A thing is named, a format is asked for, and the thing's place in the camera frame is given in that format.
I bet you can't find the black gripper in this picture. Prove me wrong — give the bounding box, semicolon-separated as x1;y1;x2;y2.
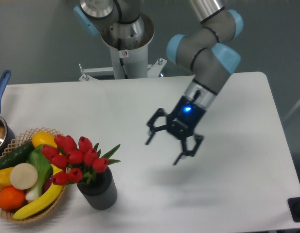
145;96;206;166

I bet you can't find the red tulip bouquet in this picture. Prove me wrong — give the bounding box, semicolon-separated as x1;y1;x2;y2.
41;134;120;186

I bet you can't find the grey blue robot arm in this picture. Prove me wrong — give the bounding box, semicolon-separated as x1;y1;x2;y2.
73;0;243;158

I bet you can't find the dark grey ribbed vase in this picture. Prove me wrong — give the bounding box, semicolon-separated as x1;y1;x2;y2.
77;167;118;210

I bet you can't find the yellow lemon squash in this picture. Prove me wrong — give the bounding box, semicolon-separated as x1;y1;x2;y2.
32;132;57;148

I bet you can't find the purple red fruit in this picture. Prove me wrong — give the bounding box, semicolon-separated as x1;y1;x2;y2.
43;175;53;193

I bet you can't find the black device at table edge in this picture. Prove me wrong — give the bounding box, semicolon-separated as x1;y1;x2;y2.
287;197;300;222

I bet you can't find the yellow banana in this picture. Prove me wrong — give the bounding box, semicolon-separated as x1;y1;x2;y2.
12;164;64;220

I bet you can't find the green bok choy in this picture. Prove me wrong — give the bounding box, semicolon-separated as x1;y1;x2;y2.
25;144;53;202

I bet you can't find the woven wicker basket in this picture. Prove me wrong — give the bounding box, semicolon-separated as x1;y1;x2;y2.
0;127;67;224

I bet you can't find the dark green cucumber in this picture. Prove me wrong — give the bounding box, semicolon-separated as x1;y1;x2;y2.
0;141;35;170

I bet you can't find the beige round radish slice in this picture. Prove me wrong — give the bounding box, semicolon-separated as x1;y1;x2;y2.
10;163;38;190

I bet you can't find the orange fruit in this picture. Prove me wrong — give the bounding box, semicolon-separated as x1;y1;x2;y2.
0;186;25;210

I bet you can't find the yellow bell pepper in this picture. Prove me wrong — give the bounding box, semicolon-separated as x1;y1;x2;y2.
0;167;13;190

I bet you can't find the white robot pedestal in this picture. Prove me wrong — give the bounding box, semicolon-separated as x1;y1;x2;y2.
79;13;167;81

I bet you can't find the blue handled saucepan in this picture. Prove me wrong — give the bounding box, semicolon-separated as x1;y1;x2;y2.
0;70;15;157

